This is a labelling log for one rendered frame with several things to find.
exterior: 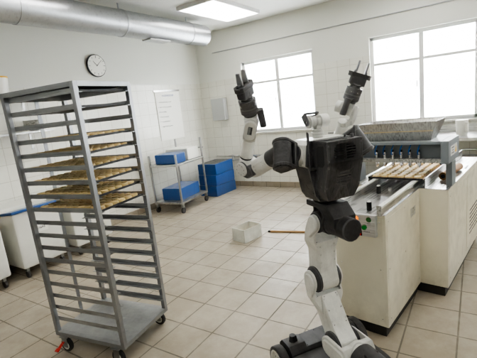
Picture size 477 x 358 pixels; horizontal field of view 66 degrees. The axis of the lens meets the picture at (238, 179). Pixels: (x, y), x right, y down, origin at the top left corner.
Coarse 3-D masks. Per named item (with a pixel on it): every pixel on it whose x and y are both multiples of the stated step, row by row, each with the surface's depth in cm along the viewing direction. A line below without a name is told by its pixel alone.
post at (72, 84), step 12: (72, 84) 203; (72, 96) 205; (84, 132) 210; (84, 144) 210; (84, 156) 212; (96, 192) 217; (96, 204) 217; (96, 216) 219; (108, 252) 224; (108, 264) 224; (108, 276) 227; (120, 312) 233; (120, 324) 232; (120, 336) 235
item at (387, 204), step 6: (414, 180) 266; (420, 180) 273; (408, 186) 253; (414, 186) 262; (396, 192) 241; (402, 192) 243; (408, 192) 252; (390, 198) 230; (396, 198) 234; (402, 198) 244; (384, 204) 220; (390, 204) 227; (396, 204) 235; (378, 210) 216; (384, 210) 219; (378, 216) 217
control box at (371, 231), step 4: (356, 212) 229; (360, 216) 225; (364, 216) 223; (368, 216) 221; (372, 216) 220; (376, 216) 220; (360, 220) 226; (364, 220) 224; (372, 220) 220; (376, 220) 221; (364, 224) 224; (368, 224) 223; (372, 224) 221; (376, 224) 221; (368, 228) 223; (372, 228) 222; (376, 228) 221; (364, 232) 226; (368, 232) 224; (372, 232) 222; (376, 232) 222; (364, 236) 226; (368, 236) 224; (372, 236) 223; (376, 236) 222
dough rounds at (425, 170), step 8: (384, 168) 307; (392, 168) 312; (400, 168) 302; (408, 168) 304; (416, 168) 300; (424, 168) 296; (432, 168) 291; (376, 176) 287; (384, 176) 283; (392, 176) 279; (400, 176) 275; (408, 176) 271; (416, 176) 268; (424, 176) 274
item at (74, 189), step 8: (104, 184) 253; (112, 184) 251; (120, 184) 249; (128, 184) 252; (40, 192) 249; (48, 192) 245; (56, 192) 247; (64, 192) 239; (72, 192) 235; (80, 192) 233; (88, 192) 229; (104, 192) 230
